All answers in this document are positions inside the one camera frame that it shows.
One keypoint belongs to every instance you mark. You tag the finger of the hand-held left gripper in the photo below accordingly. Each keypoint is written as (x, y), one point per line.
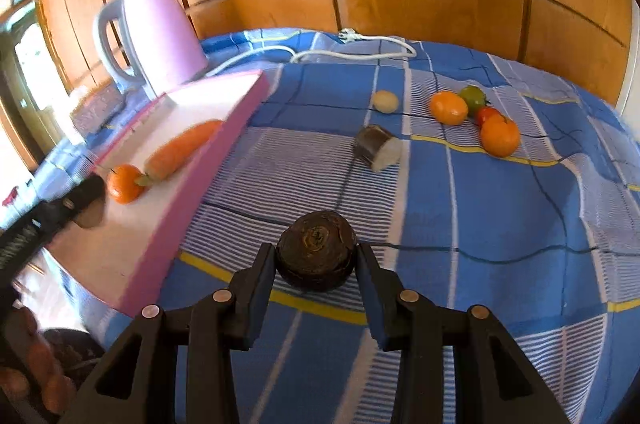
(70, 204)

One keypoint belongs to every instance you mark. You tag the tangerine with stem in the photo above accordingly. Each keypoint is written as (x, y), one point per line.
(125, 186)
(500, 137)

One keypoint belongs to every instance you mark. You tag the person's left hand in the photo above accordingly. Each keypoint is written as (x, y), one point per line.
(47, 369)

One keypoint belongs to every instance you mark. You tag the whole black radish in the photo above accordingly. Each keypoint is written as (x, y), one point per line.
(315, 249)

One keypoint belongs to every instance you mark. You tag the carrot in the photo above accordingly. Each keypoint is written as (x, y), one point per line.
(180, 148)

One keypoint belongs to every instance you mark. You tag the red tomato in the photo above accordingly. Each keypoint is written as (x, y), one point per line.
(485, 114)

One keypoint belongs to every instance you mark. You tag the small metal jar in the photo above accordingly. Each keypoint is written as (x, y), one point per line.
(375, 146)

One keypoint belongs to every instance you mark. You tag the pink and white box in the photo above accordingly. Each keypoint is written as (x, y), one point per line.
(200, 204)

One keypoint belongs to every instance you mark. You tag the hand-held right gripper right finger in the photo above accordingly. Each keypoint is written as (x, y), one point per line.
(372, 299)

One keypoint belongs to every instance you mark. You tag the pink electric kettle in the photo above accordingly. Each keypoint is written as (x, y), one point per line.
(155, 38)

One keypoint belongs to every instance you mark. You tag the smooth orange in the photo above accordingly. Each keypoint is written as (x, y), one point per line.
(447, 108)

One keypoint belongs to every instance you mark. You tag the small potato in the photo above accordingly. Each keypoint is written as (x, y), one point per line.
(385, 101)

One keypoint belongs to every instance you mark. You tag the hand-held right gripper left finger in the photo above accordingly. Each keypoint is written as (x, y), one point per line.
(261, 299)

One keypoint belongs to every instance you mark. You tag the dark round object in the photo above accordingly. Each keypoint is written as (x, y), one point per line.
(70, 346)

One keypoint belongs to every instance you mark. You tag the grey patterned box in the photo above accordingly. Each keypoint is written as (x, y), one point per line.
(97, 108)

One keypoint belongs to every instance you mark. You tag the blue plaid blanket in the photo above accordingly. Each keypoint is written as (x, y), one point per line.
(500, 229)

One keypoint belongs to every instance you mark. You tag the window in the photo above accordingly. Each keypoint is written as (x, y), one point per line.
(32, 78)

